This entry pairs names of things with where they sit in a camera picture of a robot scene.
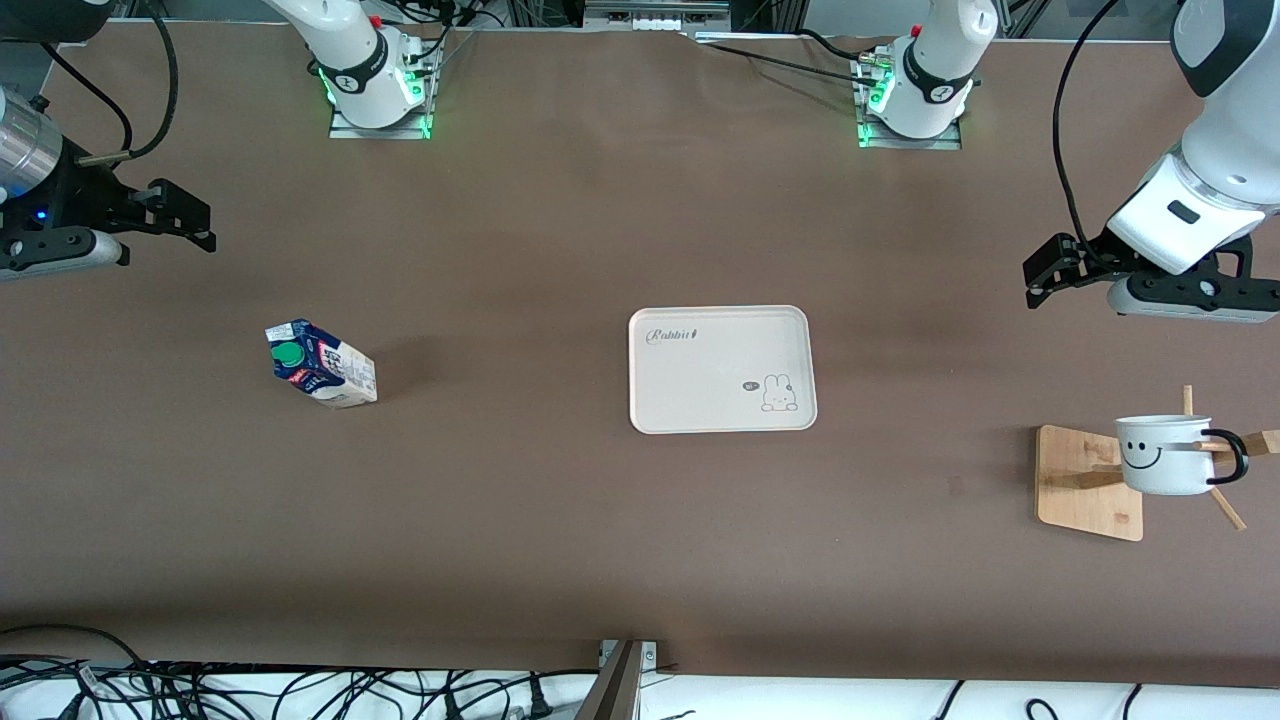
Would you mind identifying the short black table cable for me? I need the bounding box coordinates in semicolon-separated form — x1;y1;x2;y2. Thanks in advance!
795;28;867;61

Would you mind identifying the grey metal camera post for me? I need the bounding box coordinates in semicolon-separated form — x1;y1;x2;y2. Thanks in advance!
575;638;661;720

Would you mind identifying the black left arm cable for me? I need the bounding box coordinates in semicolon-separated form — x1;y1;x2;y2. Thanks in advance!
1052;0;1121;251

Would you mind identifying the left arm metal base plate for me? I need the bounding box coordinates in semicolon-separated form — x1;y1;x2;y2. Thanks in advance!
855;45;964;152

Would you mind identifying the brown table cover mat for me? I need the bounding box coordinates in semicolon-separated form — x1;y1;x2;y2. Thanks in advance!
0;20;1280;691

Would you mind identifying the beige rabbit print tray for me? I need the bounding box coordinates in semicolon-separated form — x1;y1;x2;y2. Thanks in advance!
628;305;819;436

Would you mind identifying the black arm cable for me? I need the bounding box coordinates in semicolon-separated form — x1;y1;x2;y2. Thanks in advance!
1052;0;1121;251
38;0;179;167

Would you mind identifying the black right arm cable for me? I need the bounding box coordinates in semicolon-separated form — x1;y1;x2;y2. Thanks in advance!
38;0;179;167

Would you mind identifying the blue white milk carton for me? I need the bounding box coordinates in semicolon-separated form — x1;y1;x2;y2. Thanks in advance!
264;319;379;410

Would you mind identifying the white power strip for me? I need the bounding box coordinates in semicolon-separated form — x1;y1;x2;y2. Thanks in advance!
583;0;733;33

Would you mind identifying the black looping floor cable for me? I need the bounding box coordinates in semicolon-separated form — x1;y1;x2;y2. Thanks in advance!
0;623;156;701

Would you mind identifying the wooden mug stand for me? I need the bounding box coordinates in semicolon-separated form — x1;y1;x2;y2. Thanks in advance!
1035;385;1280;543

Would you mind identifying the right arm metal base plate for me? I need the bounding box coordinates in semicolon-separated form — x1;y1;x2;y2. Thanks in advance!
328;38;434;140

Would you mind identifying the long black table cable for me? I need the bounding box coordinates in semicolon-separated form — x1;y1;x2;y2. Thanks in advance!
690;38;886;89

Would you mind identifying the white smiley face cup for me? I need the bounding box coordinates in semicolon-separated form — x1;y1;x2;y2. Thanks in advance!
1115;414;1251;497

